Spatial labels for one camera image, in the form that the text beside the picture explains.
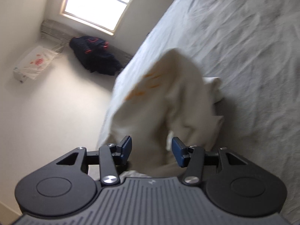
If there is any cream white shirt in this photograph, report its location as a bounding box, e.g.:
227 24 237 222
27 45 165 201
110 49 223 177

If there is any dark navy jacket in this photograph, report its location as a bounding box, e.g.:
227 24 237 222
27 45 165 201
69 36 123 76

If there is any white plastic bag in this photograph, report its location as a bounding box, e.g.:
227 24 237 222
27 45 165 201
13 46 58 83

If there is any grey bed sheet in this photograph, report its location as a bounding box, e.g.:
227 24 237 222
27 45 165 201
94 0 300 225

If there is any window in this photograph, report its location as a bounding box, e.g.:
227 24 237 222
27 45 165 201
60 0 132 36

